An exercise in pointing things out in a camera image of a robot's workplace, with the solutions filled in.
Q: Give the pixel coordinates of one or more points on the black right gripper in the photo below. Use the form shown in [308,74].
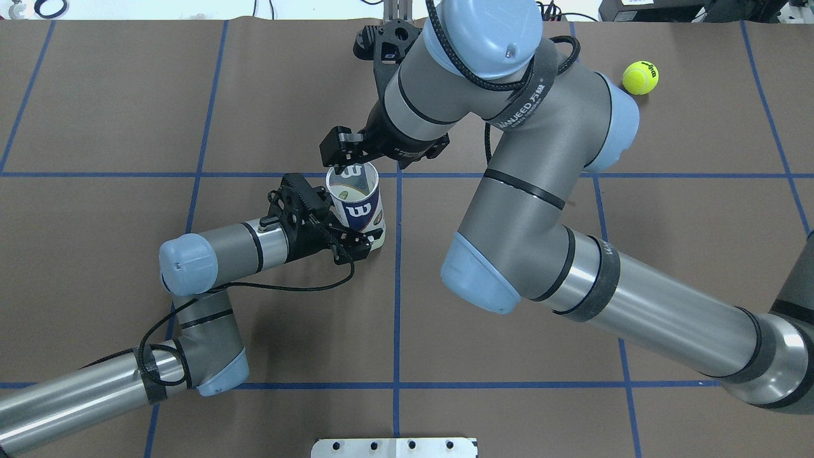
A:
[389,144]

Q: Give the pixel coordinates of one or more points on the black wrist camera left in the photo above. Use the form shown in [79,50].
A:
[297,196]

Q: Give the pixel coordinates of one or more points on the aluminium frame post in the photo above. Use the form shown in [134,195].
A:
[397,11]

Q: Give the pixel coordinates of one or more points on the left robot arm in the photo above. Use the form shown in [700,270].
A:
[197,345]

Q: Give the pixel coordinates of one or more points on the blue tape roll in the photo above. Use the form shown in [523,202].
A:
[50,9]

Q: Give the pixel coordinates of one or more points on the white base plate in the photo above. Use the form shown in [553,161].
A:
[396,447]

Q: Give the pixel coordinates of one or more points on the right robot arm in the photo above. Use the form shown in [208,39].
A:
[558,120]

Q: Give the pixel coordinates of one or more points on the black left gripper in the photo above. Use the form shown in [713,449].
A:
[297,243]

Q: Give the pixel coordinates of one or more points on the far yellow tennis ball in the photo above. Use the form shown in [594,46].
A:
[640,78]

